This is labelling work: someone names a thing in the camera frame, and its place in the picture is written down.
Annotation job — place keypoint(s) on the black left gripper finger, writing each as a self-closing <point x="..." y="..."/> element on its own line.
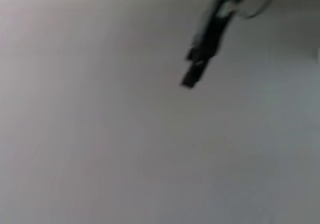
<point x="212" y="36"/>

